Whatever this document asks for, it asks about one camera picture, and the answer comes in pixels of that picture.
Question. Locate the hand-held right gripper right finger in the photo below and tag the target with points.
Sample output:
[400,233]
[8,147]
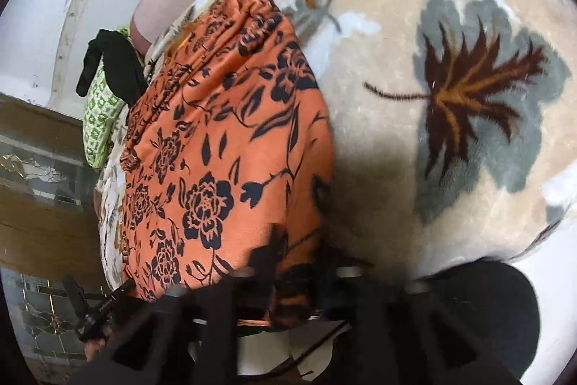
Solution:
[333,290]

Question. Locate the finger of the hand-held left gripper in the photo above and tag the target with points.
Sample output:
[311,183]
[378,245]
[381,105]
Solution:
[121,291]

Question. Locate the orange floral garment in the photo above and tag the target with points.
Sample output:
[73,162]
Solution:
[216,141]

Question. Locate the black cloth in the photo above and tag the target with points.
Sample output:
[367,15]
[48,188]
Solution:
[119,64]

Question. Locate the person's left hand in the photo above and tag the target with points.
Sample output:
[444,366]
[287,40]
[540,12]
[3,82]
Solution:
[95,350]

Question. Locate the wooden glass-door cabinet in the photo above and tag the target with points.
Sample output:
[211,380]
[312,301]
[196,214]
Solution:
[40,227]

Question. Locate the green white patterned cloth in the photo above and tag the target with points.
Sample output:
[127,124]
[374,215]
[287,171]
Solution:
[101,114]

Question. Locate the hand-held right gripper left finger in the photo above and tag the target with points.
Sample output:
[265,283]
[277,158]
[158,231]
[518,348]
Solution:
[266,258]

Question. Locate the leaf print fleece blanket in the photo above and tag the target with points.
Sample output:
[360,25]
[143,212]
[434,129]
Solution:
[383,51]

